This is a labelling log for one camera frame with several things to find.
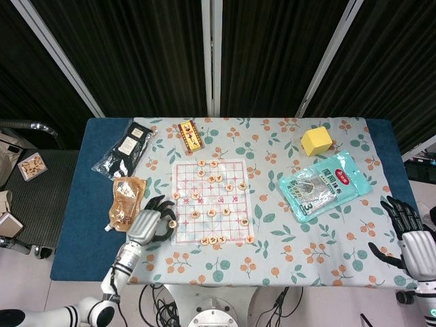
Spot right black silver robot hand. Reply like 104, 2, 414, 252
368, 196, 436, 283

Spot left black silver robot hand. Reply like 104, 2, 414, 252
127, 195, 178, 247

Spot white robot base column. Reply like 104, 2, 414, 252
166, 285, 260, 327

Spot white red-lined chess board sheet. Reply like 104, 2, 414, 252
171, 158, 255, 246

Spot small box of pieces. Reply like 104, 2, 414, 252
17, 152, 48, 182

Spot brown sauce spout pouch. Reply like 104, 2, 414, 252
104, 176, 147, 234

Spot blue felt table mat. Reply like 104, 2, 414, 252
50, 117, 403, 282

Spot black socks in clear bag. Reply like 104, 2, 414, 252
91, 121, 158, 181

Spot red yellow card box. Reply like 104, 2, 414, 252
177, 119, 205, 155

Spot teal snack bag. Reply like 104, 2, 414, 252
278, 149, 372, 224

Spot floral patterned tablecloth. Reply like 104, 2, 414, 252
123, 116, 425, 287

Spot brown cardboard box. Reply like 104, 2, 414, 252
0, 211, 25, 240

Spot beige bag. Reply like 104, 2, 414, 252
0, 131, 27, 189

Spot yellow cube box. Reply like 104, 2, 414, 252
300, 126, 332, 157

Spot black cable bundle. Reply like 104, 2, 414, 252
262, 285, 305, 327
138, 283, 180, 327

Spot upright aluminium partition post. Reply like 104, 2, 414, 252
200, 0, 224, 116

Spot slanted aluminium partition post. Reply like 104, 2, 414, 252
294, 0, 364, 119
9, 0, 106, 119

